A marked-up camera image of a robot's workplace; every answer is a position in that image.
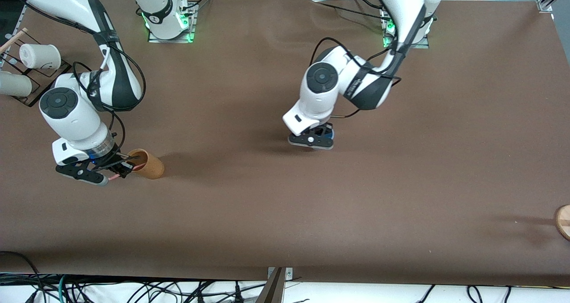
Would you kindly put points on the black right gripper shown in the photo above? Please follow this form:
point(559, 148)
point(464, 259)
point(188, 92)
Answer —
point(108, 161)

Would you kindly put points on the wooden stick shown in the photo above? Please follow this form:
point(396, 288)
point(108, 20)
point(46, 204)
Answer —
point(15, 37)

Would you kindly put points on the metal table bracket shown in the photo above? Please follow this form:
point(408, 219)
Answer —
point(288, 274)

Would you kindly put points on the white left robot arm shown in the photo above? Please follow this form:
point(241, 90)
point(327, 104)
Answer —
point(320, 94)

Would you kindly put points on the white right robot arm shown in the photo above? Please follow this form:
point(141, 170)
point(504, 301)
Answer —
point(71, 111)

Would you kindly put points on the round wooden disc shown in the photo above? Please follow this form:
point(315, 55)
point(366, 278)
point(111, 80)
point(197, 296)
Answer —
point(564, 223)

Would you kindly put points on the brown cup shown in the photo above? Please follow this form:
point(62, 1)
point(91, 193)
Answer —
point(153, 167)

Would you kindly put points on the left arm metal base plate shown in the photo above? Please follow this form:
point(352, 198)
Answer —
point(423, 45)

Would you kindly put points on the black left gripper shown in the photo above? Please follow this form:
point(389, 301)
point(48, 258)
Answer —
point(318, 131)

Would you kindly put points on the white cup with print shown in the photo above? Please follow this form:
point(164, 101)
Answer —
point(40, 56)

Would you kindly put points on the dark grey metal pole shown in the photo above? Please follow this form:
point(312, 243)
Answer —
point(272, 289)

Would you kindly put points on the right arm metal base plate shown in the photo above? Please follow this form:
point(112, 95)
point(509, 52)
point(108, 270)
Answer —
point(171, 40)

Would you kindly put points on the blue cup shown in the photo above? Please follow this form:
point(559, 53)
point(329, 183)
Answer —
point(329, 135)

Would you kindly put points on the pink chopstick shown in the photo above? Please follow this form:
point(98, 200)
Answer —
point(112, 177)

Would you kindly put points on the plain white cup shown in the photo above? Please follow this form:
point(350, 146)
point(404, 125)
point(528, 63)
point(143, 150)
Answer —
point(15, 85)

